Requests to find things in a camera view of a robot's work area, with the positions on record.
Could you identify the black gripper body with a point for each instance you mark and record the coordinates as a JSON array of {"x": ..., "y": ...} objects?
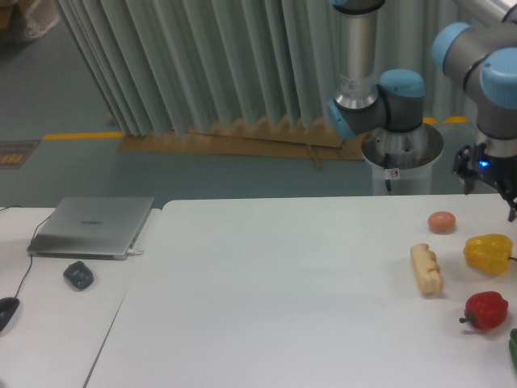
[{"x": 495, "y": 165}]

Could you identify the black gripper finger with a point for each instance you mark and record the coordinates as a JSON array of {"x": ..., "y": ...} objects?
[
  {"x": 508, "y": 194},
  {"x": 462, "y": 169}
]

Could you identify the yellow toy bell pepper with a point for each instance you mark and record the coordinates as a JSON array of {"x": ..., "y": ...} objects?
[{"x": 489, "y": 253}]

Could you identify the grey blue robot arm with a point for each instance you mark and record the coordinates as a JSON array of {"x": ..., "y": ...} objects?
[{"x": 481, "y": 63}]

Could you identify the red toy bell pepper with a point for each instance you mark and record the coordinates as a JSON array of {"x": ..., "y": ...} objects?
[{"x": 485, "y": 311}]

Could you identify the green toy pepper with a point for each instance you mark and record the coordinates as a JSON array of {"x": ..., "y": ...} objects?
[{"x": 512, "y": 345}]

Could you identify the brown toy egg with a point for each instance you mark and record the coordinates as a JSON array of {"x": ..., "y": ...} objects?
[{"x": 441, "y": 222}]

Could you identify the toy bread loaf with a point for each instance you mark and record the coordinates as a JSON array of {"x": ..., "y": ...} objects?
[{"x": 426, "y": 270}]

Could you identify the flat brown cardboard sheet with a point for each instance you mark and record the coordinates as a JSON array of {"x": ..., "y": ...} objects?
[{"x": 317, "y": 143}]

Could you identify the pale green folding curtain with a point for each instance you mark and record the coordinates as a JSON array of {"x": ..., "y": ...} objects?
[{"x": 191, "y": 65}]

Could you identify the silver closed laptop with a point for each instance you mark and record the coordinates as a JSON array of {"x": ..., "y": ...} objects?
[{"x": 92, "y": 227}]

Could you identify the small black controller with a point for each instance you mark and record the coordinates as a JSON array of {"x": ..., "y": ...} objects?
[{"x": 79, "y": 276}]

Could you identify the black computer mouse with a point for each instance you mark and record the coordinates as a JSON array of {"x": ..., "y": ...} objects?
[{"x": 8, "y": 308}]

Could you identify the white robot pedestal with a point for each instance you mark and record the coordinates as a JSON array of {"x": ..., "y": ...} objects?
[{"x": 402, "y": 169}]

